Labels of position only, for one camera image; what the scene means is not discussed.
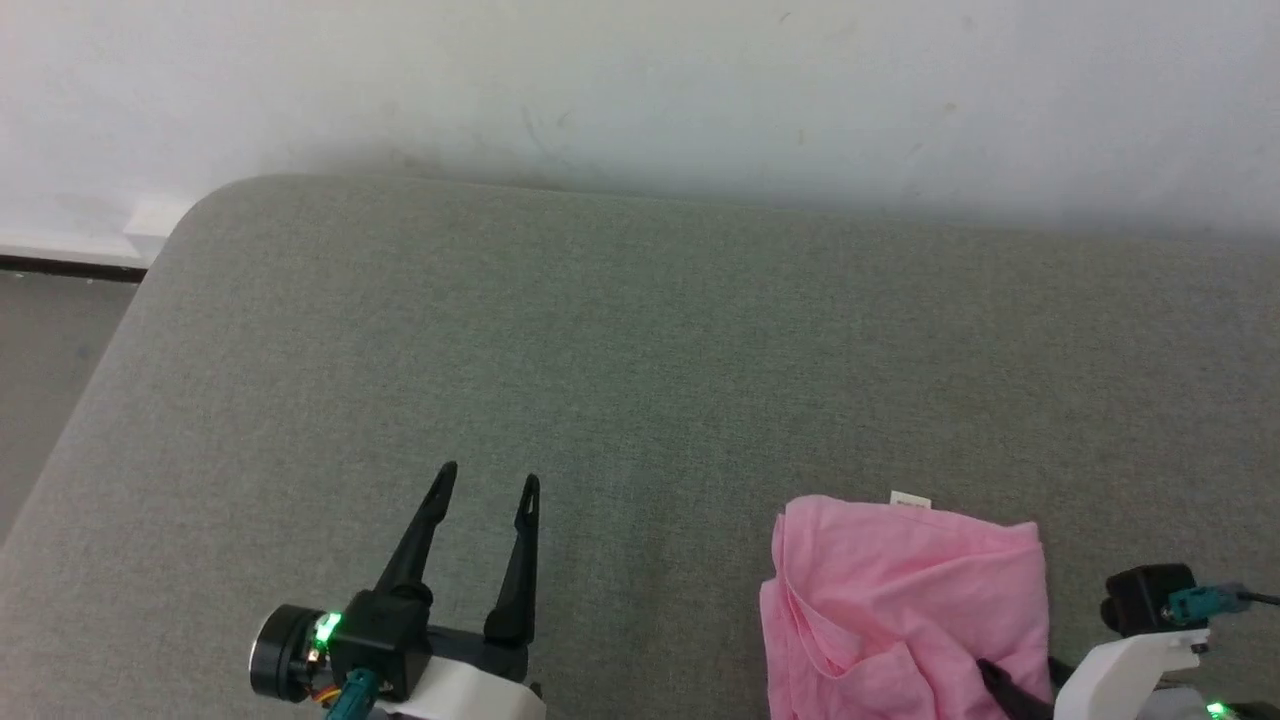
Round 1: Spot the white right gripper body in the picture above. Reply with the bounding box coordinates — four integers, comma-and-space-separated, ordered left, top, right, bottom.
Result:
1054, 624, 1212, 720

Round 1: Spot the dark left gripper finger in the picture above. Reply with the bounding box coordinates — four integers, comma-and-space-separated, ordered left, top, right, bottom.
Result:
375, 461, 460, 601
484, 474, 542, 647

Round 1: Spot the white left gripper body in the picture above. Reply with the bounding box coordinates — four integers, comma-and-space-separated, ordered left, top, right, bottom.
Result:
375, 625, 548, 720

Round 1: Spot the pink garment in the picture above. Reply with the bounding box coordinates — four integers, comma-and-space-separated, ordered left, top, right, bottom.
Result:
758, 490, 1057, 720

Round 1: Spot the black skirting strip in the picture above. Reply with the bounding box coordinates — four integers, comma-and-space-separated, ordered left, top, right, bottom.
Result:
0, 254, 149, 284

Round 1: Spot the right camera cable teal plug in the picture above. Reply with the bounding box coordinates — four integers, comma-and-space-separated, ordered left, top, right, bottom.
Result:
1164, 584, 1280, 627

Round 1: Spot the camera cable teal plug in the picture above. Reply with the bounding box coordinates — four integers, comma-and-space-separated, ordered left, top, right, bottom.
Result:
1164, 584, 1280, 627
325, 668, 382, 720

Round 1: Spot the left camera cable teal plug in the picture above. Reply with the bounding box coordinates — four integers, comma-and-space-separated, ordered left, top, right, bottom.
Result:
325, 668, 382, 720

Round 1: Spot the white wall box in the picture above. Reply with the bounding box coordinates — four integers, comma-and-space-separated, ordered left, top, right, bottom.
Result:
123, 198, 196, 242

